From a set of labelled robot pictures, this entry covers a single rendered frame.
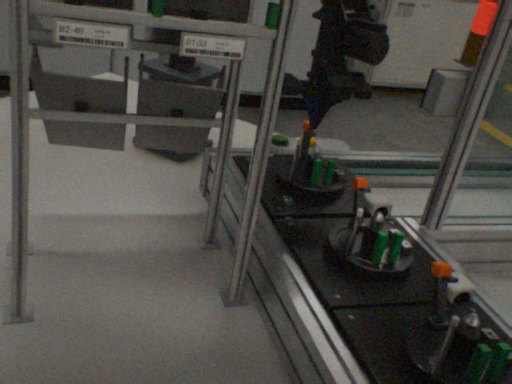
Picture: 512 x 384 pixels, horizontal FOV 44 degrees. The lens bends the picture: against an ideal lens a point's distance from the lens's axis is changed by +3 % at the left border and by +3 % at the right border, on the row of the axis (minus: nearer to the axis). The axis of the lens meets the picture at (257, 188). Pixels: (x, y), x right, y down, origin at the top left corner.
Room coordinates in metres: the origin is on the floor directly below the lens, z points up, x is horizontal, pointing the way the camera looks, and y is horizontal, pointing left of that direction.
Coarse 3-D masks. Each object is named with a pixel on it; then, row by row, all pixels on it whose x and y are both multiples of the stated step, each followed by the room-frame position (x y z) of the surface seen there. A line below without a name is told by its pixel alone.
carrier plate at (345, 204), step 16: (240, 160) 1.16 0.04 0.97; (272, 160) 1.19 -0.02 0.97; (336, 160) 1.26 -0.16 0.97; (272, 176) 1.12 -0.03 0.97; (352, 176) 1.19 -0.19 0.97; (272, 192) 1.05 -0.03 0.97; (288, 192) 1.06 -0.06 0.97; (352, 192) 1.11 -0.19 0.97; (368, 192) 1.13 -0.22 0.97; (272, 208) 0.98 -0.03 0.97; (288, 208) 1.00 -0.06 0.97; (304, 208) 1.01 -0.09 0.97; (320, 208) 1.02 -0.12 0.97; (336, 208) 1.03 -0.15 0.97; (352, 208) 1.04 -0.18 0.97
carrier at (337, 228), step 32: (288, 224) 0.94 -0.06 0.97; (320, 224) 0.96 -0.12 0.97; (352, 224) 0.93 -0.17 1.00; (384, 224) 1.00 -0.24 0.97; (320, 256) 0.85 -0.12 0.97; (352, 256) 0.84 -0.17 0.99; (384, 256) 0.86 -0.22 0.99; (416, 256) 0.91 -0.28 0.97; (320, 288) 0.77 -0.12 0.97; (352, 288) 0.78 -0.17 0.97; (384, 288) 0.80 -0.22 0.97; (416, 288) 0.82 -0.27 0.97; (448, 288) 0.81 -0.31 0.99
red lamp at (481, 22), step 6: (480, 0) 1.09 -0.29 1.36; (480, 6) 1.08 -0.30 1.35; (486, 6) 1.07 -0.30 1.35; (492, 6) 1.06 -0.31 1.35; (480, 12) 1.07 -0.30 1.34; (486, 12) 1.07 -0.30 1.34; (492, 12) 1.06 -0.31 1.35; (474, 18) 1.09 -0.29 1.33; (480, 18) 1.07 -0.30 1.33; (486, 18) 1.06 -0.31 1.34; (474, 24) 1.08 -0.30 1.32; (480, 24) 1.07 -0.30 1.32; (486, 24) 1.06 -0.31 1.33; (474, 30) 1.07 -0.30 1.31; (480, 30) 1.06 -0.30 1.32; (486, 30) 1.06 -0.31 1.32
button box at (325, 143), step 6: (294, 138) 1.37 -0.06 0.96; (318, 138) 1.39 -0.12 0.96; (324, 138) 1.40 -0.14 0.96; (288, 144) 1.32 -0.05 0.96; (294, 144) 1.33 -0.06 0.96; (318, 144) 1.36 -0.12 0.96; (324, 144) 1.37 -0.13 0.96; (330, 144) 1.37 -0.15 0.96; (336, 144) 1.38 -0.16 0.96; (342, 144) 1.39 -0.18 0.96; (336, 150) 1.34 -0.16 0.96; (342, 150) 1.35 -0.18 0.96; (348, 150) 1.36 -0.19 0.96
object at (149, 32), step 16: (176, 0) 0.84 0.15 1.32; (192, 0) 0.85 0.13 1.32; (208, 0) 0.86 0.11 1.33; (224, 0) 0.86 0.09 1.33; (240, 0) 0.87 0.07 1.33; (224, 16) 0.85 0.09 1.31; (240, 16) 0.86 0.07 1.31; (160, 32) 0.95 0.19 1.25; (176, 32) 0.94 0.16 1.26; (192, 32) 0.93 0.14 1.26
